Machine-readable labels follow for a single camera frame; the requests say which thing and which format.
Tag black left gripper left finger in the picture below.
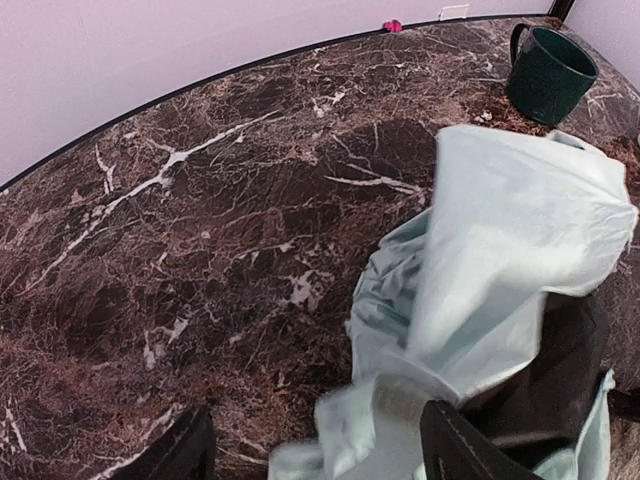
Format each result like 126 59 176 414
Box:
112 406 216 480

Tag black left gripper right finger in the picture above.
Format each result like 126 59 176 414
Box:
420 400 539 480

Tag mint green folding umbrella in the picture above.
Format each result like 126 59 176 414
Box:
268 125 638 479

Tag black cylindrical cup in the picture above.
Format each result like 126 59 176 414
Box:
506 23 599 127

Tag small red object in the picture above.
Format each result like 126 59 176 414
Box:
383 19 403 33

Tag white wall tag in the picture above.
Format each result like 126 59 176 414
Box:
438 4 471 22

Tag right black frame post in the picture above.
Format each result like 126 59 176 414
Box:
548 0 575 22

